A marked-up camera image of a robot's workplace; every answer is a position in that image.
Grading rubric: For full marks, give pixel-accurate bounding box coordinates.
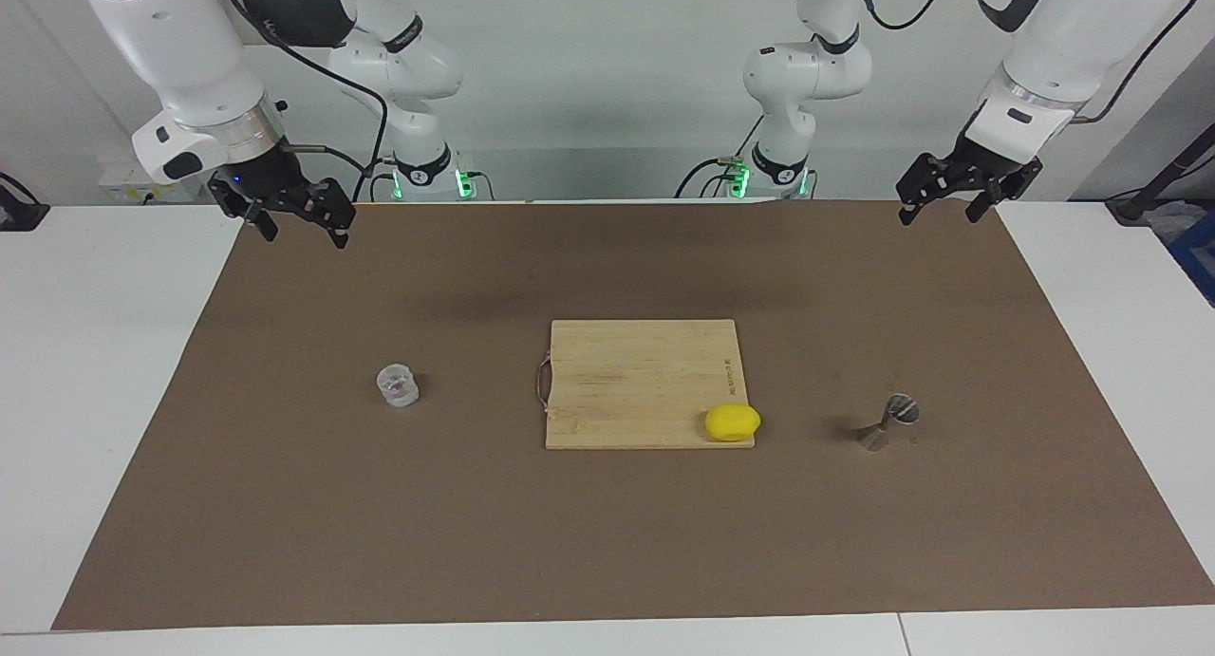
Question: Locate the blue crate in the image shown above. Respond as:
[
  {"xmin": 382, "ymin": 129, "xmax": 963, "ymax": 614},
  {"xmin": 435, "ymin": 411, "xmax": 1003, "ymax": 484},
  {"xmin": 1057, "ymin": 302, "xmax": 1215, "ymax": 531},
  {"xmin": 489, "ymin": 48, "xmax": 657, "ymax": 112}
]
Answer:
[{"xmin": 1169, "ymin": 208, "xmax": 1215, "ymax": 308}]

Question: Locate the small clear glass cup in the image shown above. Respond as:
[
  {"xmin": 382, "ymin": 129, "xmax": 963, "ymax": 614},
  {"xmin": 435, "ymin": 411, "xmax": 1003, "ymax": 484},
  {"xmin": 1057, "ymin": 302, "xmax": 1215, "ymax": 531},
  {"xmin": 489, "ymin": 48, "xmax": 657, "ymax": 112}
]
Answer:
[{"xmin": 377, "ymin": 363, "xmax": 421, "ymax": 408}]

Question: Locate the white wall socket box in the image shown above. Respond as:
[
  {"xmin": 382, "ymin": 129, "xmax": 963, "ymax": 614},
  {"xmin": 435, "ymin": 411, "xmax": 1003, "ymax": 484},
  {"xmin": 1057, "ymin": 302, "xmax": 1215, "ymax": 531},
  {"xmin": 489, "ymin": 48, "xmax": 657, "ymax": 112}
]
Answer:
[{"xmin": 100, "ymin": 165, "xmax": 205, "ymax": 206}]

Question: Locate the black stand foot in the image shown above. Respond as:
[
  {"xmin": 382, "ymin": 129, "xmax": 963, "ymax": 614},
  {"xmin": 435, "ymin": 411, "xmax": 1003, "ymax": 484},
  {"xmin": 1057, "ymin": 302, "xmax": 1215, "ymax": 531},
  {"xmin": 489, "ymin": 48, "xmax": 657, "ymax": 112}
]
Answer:
[{"xmin": 0, "ymin": 172, "xmax": 50, "ymax": 232}]

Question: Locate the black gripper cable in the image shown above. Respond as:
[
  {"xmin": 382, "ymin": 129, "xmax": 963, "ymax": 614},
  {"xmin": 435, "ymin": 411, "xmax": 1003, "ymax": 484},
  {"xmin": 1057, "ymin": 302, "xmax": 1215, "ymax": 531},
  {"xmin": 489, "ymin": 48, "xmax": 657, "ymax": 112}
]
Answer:
[
  {"xmin": 220, "ymin": 0, "xmax": 390, "ymax": 203},
  {"xmin": 854, "ymin": 0, "xmax": 1205, "ymax": 125}
]

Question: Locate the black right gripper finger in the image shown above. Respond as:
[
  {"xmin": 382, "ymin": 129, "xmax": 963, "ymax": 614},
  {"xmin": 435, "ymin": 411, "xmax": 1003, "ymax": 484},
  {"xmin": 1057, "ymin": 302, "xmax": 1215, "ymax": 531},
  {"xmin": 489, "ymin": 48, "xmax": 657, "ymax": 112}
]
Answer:
[
  {"xmin": 308, "ymin": 178, "xmax": 358, "ymax": 251},
  {"xmin": 242, "ymin": 198, "xmax": 282, "ymax": 243}
]

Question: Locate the black tripod leg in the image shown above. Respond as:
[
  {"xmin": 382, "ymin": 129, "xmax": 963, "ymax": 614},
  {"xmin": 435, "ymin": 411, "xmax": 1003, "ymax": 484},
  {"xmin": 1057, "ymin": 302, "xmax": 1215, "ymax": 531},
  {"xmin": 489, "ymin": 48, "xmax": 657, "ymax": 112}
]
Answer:
[{"xmin": 1106, "ymin": 120, "xmax": 1215, "ymax": 225}]

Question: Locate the yellow lemon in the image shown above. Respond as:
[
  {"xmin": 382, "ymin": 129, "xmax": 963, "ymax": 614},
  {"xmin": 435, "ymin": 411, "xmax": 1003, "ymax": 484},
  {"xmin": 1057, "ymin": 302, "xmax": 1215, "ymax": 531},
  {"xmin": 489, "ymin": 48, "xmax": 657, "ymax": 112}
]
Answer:
[{"xmin": 704, "ymin": 403, "xmax": 762, "ymax": 443}]

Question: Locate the steel double jigger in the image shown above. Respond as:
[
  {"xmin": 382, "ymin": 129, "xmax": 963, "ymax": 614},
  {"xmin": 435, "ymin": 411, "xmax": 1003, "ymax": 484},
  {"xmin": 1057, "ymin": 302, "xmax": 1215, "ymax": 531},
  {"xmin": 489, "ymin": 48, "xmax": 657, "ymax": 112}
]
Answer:
[{"xmin": 859, "ymin": 393, "xmax": 921, "ymax": 453}]

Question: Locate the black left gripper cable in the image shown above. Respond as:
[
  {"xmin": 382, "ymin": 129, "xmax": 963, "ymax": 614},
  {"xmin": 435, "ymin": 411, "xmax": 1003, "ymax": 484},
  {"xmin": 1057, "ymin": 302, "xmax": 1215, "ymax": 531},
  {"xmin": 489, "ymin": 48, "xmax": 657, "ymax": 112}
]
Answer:
[{"xmin": 854, "ymin": 0, "xmax": 1205, "ymax": 125}]

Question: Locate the brown table mat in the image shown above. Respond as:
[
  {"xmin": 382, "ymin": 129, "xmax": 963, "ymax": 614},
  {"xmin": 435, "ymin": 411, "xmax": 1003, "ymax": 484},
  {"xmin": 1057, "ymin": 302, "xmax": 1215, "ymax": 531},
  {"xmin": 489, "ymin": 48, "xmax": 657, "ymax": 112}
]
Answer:
[{"xmin": 52, "ymin": 200, "xmax": 1215, "ymax": 630}]

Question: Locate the bamboo cutting board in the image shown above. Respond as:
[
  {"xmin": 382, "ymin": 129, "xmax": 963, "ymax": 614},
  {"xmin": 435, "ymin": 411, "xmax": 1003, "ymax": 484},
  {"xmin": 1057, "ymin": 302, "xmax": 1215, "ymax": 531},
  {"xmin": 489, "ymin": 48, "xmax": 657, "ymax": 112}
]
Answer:
[{"xmin": 536, "ymin": 319, "xmax": 757, "ymax": 451}]

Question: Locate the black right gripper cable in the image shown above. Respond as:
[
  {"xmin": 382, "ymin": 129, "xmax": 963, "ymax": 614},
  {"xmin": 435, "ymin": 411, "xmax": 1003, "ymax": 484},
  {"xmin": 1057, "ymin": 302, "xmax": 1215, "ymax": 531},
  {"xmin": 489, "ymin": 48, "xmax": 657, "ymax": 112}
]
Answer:
[{"xmin": 220, "ymin": 0, "xmax": 390, "ymax": 203}]

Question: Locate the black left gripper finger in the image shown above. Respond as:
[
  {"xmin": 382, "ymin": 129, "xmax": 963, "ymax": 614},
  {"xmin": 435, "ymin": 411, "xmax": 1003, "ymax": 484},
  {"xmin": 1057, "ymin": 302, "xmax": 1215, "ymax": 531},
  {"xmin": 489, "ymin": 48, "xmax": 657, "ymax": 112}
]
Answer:
[
  {"xmin": 965, "ymin": 160, "xmax": 1044, "ymax": 224},
  {"xmin": 896, "ymin": 153, "xmax": 961, "ymax": 227}
]

